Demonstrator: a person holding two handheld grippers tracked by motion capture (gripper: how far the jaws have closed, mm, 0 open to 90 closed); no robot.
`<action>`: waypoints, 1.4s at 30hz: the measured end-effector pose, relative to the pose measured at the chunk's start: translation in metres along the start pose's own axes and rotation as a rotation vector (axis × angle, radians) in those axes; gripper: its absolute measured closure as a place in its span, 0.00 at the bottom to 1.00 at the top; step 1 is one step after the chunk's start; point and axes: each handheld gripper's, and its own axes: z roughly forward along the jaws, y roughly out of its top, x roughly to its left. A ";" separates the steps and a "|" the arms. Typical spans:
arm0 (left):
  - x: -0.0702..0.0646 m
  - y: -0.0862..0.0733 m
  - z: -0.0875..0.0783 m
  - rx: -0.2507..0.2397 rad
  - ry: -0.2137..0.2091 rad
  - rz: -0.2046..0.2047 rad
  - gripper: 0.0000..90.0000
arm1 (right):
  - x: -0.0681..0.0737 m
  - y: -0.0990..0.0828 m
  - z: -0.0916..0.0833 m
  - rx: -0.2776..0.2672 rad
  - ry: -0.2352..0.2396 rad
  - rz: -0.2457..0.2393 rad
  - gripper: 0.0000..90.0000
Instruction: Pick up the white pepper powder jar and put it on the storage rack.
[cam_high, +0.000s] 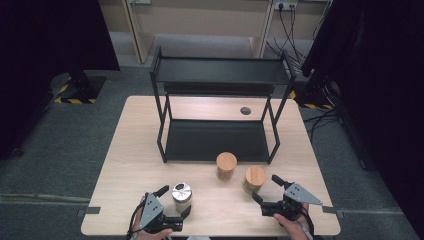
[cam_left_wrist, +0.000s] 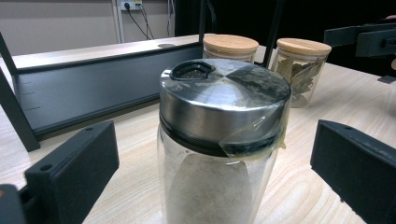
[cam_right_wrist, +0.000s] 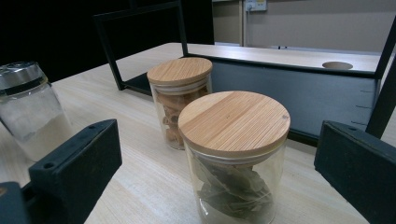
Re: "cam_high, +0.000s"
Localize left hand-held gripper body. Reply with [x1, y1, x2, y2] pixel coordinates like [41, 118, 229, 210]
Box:
[138, 192, 184, 234]

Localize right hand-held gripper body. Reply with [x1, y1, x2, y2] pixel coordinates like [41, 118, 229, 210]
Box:
[260, 181, 324, 222]

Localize metal-lid glass jar white powder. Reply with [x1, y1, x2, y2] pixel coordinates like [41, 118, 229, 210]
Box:
[171, 182, 194, 214]

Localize wooden-lid glass jar dried herbs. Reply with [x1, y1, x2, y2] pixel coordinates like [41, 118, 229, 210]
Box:
[242, 165, 268, 195]

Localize wooden-lid glass jar cinnamon sticks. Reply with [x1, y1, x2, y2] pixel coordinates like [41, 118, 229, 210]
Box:
[215, 151, 239, 182]

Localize black metal two-tier rack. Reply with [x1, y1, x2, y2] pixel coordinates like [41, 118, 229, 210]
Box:
[149, 45, 297, 165]

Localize person's left hand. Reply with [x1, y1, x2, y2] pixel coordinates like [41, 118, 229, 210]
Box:
[131, 196, 174, 240]

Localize person's right hand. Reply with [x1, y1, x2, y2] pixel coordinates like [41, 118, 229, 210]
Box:
[273, 203, 314, 240]

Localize black stand base striped tape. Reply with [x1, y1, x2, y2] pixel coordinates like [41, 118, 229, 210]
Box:
[289, 78, 338, 111]
[49, 71, 108, 105]

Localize black curtain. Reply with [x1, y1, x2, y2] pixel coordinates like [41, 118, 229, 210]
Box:
[0, 0, 121, 161]
[301, 0, 424, 240]

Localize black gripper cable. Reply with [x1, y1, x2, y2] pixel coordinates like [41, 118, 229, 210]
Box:
[301, 206, 316, 236]
[126, 199, 148, 239]

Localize black floor cables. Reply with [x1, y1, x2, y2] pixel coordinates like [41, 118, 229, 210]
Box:
[303, 106, 341, 141]

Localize black outlet cables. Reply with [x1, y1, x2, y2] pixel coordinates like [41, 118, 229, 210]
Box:
[266, 3, 306, 71]

